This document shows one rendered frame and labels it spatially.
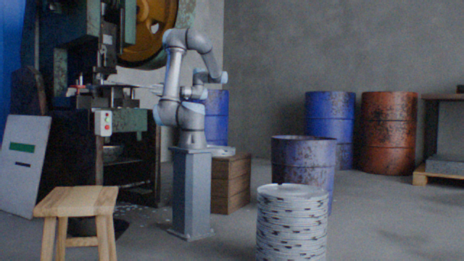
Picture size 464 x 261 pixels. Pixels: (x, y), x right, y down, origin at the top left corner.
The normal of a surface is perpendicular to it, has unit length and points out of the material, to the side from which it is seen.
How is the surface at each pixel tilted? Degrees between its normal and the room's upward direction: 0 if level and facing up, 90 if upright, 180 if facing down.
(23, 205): 78
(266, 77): 90
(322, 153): 92
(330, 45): 90
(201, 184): 90
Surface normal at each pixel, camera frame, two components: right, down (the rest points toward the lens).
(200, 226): 0.66, 0.05
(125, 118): 0.85, 0.04
